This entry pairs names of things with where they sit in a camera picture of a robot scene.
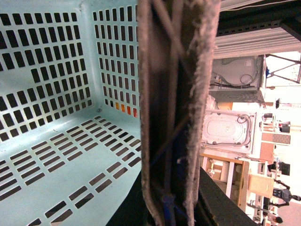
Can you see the mint green plastic basket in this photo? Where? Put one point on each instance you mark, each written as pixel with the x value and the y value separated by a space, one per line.
pixel 68 157

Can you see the white appliance back upper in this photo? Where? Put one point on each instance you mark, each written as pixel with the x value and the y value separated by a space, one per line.
pixel 239 79

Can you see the white appliance back lower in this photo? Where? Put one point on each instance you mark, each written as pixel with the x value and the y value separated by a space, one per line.
pixel 229 130

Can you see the orange fruit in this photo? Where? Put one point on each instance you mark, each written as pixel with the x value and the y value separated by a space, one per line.
pixel 127 109

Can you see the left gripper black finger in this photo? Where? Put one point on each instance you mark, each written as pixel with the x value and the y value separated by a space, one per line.
pixel 214 208

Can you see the white appliance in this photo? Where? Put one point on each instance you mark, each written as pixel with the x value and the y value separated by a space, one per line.
pixel 229 130
pixel 239 79

